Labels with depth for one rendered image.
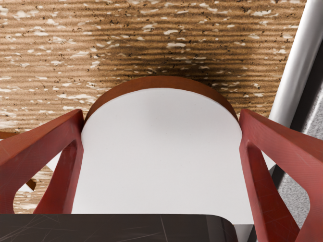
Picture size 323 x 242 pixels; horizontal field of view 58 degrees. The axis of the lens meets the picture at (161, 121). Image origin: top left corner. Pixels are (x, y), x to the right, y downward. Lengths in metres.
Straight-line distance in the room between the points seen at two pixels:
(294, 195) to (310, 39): 0.21
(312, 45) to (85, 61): 0.16
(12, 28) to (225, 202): 0.16
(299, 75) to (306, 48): 0.02
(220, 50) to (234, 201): 0.10
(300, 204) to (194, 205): 0.25
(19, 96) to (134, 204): 0.12
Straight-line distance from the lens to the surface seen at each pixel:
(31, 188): 0.31
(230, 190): 0.16
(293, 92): 0.26
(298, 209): 0.42
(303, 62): 0.25
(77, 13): 0.19
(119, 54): 0.20
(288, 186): 0.37
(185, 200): 0.16
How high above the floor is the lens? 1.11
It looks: 48 degrees down
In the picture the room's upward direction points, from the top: 178 degrees clockwise
